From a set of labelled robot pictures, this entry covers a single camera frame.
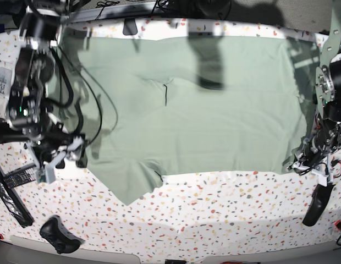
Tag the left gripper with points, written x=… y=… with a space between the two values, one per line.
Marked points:
x=314 y=158

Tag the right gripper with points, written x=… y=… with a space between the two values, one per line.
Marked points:
x=50 y=149

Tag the green T-shirt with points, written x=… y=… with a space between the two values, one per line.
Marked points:
x=190 y=105

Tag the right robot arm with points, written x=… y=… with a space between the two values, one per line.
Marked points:
x=28 y=112

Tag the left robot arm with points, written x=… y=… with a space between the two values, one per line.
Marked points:
x=326 y=94

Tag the black remote control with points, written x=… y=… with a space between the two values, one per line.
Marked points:
x=20 y=176

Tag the black game controller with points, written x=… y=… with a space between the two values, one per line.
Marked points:
x=53 y=233

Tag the long black bar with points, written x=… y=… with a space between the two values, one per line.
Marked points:
x=14 y=204

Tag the terrazzo pattern table cloth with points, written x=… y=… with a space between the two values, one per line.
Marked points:
x=200 y=218

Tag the clear plastic parts box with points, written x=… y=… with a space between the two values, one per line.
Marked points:
x=6 y=79

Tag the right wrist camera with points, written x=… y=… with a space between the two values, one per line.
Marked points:
x=40 y=175

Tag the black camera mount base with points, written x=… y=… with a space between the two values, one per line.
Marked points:
x=129 y=27

